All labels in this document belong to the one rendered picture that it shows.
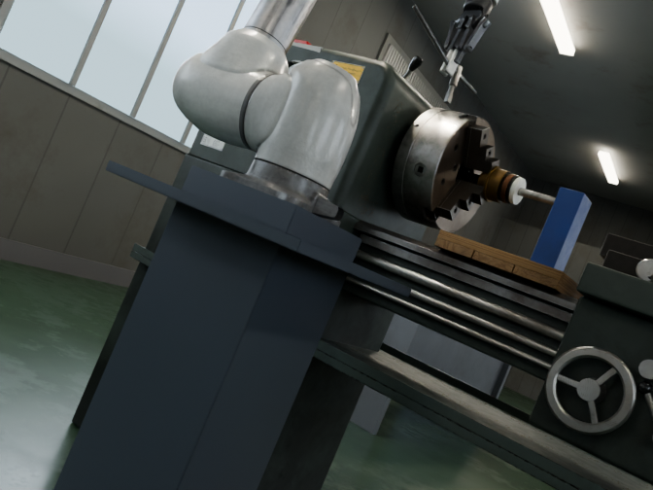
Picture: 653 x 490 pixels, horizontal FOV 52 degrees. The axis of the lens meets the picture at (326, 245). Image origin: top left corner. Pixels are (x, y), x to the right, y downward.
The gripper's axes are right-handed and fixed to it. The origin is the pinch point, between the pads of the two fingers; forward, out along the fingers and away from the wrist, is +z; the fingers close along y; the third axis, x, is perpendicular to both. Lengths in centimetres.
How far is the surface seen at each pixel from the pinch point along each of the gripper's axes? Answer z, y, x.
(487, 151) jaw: 22.8, 20.6, 5.2
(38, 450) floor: 140, -38, -36
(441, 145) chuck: 27.8, 15.7, -5.5
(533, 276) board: 52, 49, 3
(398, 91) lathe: 19.1, 3.6, -15.2
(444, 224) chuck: 42.0, 12.4, 11.5
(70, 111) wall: 27, -279, 2
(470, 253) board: 51, 34, 0
